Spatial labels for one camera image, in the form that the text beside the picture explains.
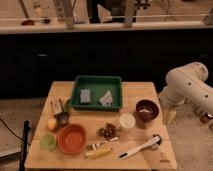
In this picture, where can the yellow wooden gripper body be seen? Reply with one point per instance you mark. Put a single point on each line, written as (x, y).
(168, 116)

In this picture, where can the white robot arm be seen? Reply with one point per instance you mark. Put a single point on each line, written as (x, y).
(186, 82)

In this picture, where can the dark maroon bowl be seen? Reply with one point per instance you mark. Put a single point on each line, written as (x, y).
(147, 110)

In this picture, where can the red bowl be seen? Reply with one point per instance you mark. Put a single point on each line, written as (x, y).
(71, 139)

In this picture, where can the white round cup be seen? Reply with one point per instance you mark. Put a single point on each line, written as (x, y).
(127, 121)

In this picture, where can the bunch of red grapes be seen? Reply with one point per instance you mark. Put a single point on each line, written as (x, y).
(107, 132)

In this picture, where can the folded grey cloth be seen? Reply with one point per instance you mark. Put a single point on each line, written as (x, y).
(107, 99)

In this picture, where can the yellow banana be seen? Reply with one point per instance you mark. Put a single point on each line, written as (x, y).
(97, 153)

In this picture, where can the green plastic tray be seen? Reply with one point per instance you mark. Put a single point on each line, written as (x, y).
(98, 86)

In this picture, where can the silver fork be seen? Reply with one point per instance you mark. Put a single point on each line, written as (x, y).
(94, 146)

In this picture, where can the grey sponge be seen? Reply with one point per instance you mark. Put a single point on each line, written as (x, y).
(85, 96)

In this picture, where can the small metal pot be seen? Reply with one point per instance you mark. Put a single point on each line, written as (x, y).
(61, 116)

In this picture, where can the yellow lemon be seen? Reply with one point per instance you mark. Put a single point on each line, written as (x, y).
(52, 124)

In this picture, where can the small green cup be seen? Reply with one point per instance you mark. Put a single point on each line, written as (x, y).
(48, 142)

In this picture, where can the black chair frame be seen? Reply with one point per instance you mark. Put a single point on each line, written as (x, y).
(24, 145)

